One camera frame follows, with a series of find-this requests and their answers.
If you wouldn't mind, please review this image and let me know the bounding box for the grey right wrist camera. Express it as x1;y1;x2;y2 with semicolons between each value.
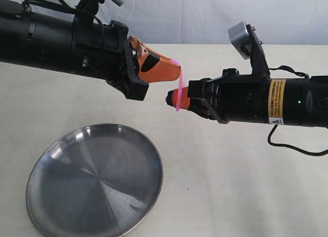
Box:
228;21;270;78

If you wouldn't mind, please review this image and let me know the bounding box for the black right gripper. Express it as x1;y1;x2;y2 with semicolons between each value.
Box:
166;68;239;124

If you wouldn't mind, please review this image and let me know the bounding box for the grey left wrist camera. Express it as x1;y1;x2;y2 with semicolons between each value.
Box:
75;0;126;23

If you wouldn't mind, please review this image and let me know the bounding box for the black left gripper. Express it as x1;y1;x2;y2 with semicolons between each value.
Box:
73;20;180;101

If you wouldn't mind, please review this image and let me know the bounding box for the round metal plate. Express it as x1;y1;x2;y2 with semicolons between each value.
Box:
25;123;163;236

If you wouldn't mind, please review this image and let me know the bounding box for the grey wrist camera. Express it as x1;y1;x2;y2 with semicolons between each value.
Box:
75;0;126;23
228;21;270;78

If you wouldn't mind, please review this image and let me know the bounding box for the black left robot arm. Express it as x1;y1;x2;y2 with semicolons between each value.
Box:
1;0;181;101

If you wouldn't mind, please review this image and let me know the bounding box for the pink drinking straw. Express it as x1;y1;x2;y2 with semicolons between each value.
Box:
174;61;185;112

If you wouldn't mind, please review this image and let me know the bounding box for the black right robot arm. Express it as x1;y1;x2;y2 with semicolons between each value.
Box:
166;69;327;127

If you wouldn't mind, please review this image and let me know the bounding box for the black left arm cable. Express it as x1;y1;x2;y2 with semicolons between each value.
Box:
22;0;103;25

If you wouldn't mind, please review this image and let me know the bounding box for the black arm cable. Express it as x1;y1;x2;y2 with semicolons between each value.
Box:
22;0;103;25
267;65;328;157

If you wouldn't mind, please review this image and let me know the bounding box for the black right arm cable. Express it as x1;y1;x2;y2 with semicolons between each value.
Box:
267;65;328;157

